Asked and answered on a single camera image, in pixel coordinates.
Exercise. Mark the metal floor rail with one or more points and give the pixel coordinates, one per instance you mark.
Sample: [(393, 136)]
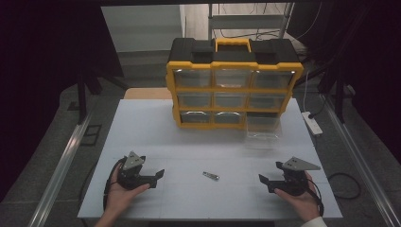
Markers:
[(61, 167), (359, 157)]

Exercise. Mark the dark curtain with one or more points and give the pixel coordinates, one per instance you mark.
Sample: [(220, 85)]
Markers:
[(41, 78), (372, 63)]

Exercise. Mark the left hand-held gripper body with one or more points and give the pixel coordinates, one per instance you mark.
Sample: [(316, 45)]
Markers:
[(130, 171)]

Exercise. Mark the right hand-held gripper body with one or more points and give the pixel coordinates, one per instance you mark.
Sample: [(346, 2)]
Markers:
[(294, 181)]

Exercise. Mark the yellow black drawer organizer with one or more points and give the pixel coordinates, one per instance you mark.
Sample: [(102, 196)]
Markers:
[(233, 55)]

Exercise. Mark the white power strip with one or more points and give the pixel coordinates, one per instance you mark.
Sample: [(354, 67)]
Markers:
[(312, 123)]

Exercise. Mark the person's right hand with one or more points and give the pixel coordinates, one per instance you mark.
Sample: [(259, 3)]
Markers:
[(304, 203)]

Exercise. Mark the black stand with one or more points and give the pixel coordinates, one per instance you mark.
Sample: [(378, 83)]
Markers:
[(82, 94), (339, 94)]

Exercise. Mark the small metal screw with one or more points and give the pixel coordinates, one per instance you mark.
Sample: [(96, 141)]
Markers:
[(210, 176)]

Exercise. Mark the wooden board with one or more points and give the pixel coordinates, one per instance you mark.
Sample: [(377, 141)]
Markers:
[(146, 93)]

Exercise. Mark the grey metal shelf stand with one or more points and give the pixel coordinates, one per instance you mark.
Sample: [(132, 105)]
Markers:
[(246, 21)]

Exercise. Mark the clear plastic drawer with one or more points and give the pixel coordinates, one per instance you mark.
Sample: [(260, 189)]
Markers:
[(263, 132)]

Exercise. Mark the person's left hand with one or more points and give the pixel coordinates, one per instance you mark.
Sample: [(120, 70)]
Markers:
[(118, 198)]

